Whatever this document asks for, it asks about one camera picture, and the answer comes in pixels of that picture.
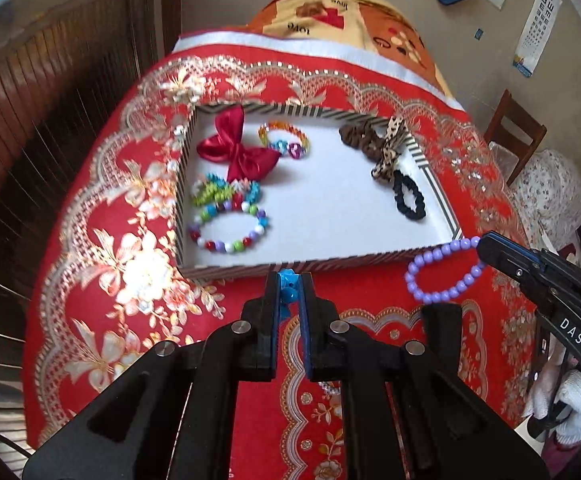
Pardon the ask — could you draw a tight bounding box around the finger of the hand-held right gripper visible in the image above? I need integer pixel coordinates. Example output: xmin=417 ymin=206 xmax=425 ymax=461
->
xmin=477 ymin=238 xmax=581 ymax=322
xmin=487 ymin=231 xmax=581 ymax=292

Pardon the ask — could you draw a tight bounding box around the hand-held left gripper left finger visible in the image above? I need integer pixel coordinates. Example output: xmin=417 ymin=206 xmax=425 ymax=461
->
xmin=23 ymin=270 xmax=284 ymax=480

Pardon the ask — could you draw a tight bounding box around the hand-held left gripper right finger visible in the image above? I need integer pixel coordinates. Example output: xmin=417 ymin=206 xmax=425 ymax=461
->
xmin=297 ymin=271 xmax=551 ymax=480

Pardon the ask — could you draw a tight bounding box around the blue bead bracelet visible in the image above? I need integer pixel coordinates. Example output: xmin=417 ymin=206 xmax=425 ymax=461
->
xmin=276 ymin=269 xmax=302 ymax=321

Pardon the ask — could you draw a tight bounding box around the purple bead bracelet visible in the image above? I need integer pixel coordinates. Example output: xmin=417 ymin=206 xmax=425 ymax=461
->
xmin=404 ymin=237 xmax=486 ymax=305

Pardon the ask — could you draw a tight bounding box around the multicoloured round bead bracelet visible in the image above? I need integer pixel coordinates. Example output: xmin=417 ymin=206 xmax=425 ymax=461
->
xmin=187 ymin=200 xmax=272 ymax=255

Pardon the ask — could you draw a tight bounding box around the striped shallow cardboard box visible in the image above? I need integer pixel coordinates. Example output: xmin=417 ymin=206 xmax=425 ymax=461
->
xmin=173 ymin=101 xmax=463 ymax=281

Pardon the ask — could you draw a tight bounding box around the turquoise bead bracelet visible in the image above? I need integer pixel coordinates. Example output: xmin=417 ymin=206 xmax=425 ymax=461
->
xmin=205 ymin=172 xmax=262 ymax=206

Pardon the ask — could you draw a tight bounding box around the black scrunchie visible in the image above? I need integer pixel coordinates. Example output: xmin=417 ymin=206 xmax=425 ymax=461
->
xmin=393 ymin=170 xmax=427 ymax=222

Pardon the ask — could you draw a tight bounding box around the red satin bow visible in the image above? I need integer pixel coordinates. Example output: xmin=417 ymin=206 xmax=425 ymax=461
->
xmin=196 ymin=106 xmax=281 ymax=182

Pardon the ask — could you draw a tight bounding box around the leopard print bow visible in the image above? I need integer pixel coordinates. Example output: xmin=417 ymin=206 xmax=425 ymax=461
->
xmin=370 ymin=115 xmax=407 ymax=184

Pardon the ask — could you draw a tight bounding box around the orange multicoloured bracelet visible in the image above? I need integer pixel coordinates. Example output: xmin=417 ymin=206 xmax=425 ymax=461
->
xmin=258 ymin=121 xmax=312 ymax=160

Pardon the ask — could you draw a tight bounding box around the brown scrunchie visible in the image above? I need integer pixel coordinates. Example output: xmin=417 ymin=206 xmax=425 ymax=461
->
xmin=339 ymin=121 xmax=396 ymax=161

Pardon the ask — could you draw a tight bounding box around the floral fabric cover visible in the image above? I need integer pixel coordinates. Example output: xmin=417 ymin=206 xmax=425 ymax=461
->
xmin=507 ymin=147 xmax=581 ymax=246

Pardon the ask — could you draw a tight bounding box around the wooden chair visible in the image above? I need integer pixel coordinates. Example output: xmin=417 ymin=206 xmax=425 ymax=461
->
xmin=484 ymin=89 xmax=547 ymax=186

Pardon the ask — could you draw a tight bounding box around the red floral tablecloth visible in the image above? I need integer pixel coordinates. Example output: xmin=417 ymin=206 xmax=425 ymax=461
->
xmin=24 ymin=42 xmax=541 ymax=480

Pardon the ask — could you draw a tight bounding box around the eye chart poster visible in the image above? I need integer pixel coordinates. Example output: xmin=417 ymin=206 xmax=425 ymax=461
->
xmin=513 ymin=0 xmax=563 ymax=78

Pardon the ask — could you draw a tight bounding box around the white cloth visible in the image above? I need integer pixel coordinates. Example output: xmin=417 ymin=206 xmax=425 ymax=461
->
xmin=173 ymin=29 xmax=471 ymax=111

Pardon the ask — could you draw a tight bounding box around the orange printed blanket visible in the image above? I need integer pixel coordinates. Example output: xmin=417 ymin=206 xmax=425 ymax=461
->
xmin=243 ymin=0 xmax=456 ymax=98

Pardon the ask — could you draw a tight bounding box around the wooden slatted door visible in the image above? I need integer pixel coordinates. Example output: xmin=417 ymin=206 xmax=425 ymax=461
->
xmin=0 ymin=0 xmax=181 ymax=411

